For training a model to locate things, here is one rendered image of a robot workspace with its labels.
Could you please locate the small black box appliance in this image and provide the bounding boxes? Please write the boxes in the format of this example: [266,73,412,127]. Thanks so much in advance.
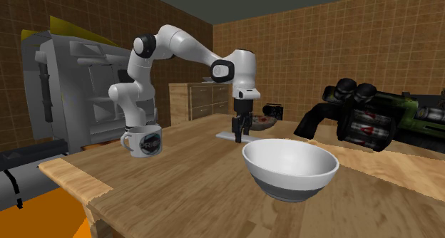
[262,104,285,121]

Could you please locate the grey cylinder with black band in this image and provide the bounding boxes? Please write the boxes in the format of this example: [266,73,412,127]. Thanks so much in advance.
[0,138,68,211]

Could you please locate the black and green toy launcher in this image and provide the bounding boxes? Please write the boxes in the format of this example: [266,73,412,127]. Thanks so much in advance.
[293,78,445,153]

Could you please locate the dark plate with red food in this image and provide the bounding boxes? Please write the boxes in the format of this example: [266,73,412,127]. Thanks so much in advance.
[250,115,279,133]

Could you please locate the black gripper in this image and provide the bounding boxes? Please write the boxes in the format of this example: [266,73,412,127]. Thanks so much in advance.
[231,98,254,144]

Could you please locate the white and grey bowl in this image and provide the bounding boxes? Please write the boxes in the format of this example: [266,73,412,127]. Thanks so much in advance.
[242,138,340,203]

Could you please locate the large grey machine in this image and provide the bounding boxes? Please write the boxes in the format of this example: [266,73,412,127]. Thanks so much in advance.
[20,16,158,155]

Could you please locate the wooden chest of drawers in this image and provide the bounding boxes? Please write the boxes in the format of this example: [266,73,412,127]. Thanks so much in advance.
[168,82,234,127]

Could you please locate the white mug with dark print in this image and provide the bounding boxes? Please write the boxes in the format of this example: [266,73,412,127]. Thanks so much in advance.
[120,125,163,159]

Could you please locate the flat grey bar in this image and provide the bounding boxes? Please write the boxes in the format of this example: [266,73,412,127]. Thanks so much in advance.
[215,131,260,145]

